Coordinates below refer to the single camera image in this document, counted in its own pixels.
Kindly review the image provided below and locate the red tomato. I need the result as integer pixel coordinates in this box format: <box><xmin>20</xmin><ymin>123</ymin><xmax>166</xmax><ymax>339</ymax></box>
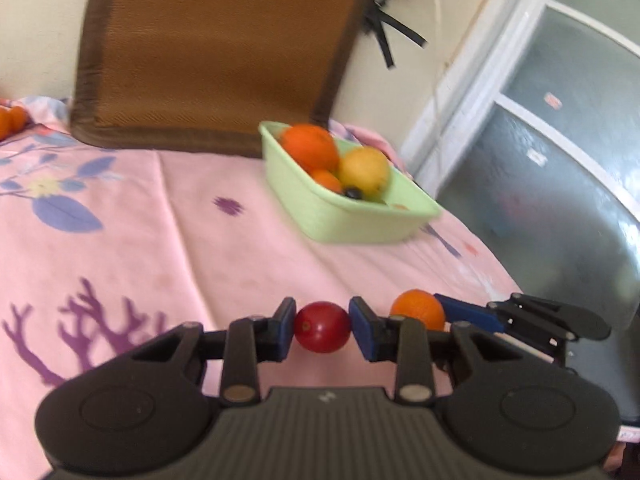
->
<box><xmin>294</xmin><ymin>301</ymin><xmax>352</xmax><ymax>353</ymax></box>

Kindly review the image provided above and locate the large yellow grapefruit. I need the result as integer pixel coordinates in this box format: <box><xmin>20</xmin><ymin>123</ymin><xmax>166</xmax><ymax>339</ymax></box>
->
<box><xmin>337</xmin><ymin>146</ymin><xmax>392</xmax><ymax>198</ymax></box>

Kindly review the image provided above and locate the pile tangerine front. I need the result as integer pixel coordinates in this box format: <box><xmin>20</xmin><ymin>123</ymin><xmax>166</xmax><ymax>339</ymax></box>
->
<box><xmin>0</xmin><ymin>107</ymin><xmax>13</xmax><ymax>141</ymax></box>

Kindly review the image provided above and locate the pile tangerine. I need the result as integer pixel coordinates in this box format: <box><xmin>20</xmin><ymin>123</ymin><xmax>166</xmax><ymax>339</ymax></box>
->
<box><xmin>9</xmin><ymin>106</ymin><xmax>28</xmax><ymax>133</ymax></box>
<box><xmin>0</xmin><ymin>107</ymin><xmax>13</xmax><ymax>141</ymax></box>

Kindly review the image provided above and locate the white window frame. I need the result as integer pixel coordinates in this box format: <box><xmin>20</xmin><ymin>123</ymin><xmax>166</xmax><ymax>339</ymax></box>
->
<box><xmin>400</xmin><ymin>0</ymin><xmax>639</xmax><ymax>200</ymax></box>

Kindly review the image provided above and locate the small tangerine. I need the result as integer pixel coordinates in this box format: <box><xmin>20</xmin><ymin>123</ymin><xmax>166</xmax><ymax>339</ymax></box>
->
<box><xmin>390</xmin><ymin>289</ymin><xmax>446</xmax><ymax>332</ymax></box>
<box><xmin>310</xmin><ymin>169</ymin><xmax>344</xmax><ymax>195</ymax></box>

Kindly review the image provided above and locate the light green plastic basin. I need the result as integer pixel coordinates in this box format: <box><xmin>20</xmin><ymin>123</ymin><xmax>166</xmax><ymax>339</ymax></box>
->
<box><xmin>258</xmin><ymin>120</ymin><xmax>442</xmax><ymax>244</ymax></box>

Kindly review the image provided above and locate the pink printed bedsheet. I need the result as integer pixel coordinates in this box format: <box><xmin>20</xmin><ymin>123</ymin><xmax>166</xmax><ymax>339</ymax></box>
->
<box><xmin>1</xmin><ymin>96</ymin><xmax>516</xmax><ymax>479</ymax></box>

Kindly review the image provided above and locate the pile tangerine right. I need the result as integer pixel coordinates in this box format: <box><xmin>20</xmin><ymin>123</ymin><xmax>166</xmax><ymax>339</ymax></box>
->
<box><xmin>9</xmin><ymin>106</ymin><xmax>28</xmax><ymax>133</ymax></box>

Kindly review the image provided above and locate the dark purple plum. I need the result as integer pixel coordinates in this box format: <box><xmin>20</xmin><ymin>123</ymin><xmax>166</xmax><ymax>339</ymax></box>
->
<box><xmin>344</xmin><ymin>188</ymin><xmax>363</xmax><ymax>200</ymax></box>

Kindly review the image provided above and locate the large orange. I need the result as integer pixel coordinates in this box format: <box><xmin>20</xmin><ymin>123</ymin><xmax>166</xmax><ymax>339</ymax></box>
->
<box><xmin>279</xmin><ymin>124</ymin><xmax>340</xmax><ymax>174</ymax></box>

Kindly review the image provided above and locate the brown woven seat cushion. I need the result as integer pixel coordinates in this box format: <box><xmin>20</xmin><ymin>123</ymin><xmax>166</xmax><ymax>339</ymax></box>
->
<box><xmin>70</xmin><ymin>0</ymin><xmax>369</xmax><ymax>157</ymax></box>

